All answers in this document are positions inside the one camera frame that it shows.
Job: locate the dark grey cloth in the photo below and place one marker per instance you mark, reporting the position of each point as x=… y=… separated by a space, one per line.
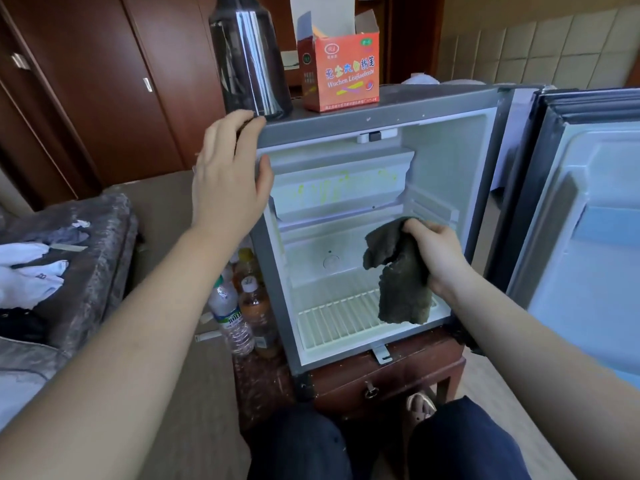
x=400 y=275

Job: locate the grey garment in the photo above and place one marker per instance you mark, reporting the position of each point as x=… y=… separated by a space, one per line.
x=55 y=235

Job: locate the person's right hand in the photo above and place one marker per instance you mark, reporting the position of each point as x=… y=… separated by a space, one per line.
x=440 y=250

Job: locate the person's right foot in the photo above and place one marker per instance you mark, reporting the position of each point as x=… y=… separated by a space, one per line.
x=415 y=407

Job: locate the long paper strip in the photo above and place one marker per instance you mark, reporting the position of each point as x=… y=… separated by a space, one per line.
x=208 y=336

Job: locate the orange cardboard chalk box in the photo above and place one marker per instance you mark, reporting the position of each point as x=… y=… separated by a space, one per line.
x=338 y=65

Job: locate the beige padded headboard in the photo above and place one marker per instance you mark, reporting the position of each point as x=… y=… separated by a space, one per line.
x=540 y=45

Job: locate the person's left forearm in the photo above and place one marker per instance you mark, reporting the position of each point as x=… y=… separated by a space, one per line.
x=110 y=375

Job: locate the green cap water bottle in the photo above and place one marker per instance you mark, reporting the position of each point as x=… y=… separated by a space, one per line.
x=232 y=315

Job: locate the white bed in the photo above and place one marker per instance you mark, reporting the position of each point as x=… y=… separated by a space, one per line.
x=422 y=79

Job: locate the black garment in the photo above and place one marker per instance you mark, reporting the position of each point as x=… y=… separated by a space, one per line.
x=18 y=323

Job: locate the fridge door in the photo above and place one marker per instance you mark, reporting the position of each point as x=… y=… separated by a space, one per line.
x=580 y=245

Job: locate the dark glass spray bottle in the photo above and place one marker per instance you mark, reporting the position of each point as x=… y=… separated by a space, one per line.
x=248 y=55

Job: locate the person's right forearm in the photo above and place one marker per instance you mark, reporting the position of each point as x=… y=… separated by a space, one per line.
x=550 y=365

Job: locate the grey mini fridge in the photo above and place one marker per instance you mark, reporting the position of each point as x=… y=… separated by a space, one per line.
x=400 y=105

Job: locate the person's left hand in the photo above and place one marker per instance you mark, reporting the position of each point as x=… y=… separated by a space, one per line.
x=230 y=180

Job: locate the dark red wooden stand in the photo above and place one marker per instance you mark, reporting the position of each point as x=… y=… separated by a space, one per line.
x=400 y=370

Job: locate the paper slip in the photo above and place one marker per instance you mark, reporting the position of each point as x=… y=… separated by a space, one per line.
x=62 y=247

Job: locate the small white garment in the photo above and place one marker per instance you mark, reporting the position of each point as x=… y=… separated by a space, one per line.
x=20 y=253

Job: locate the brown tea bottle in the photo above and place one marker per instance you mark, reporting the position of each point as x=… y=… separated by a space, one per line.
x=260 y=315

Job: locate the person's dark trousers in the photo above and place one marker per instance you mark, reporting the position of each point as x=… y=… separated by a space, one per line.
x=460 y=445

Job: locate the grey velvet sofa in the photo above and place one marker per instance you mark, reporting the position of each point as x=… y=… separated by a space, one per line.
x=70 y=285

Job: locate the large white garment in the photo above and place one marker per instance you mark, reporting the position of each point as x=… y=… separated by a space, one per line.
x=28 y=285

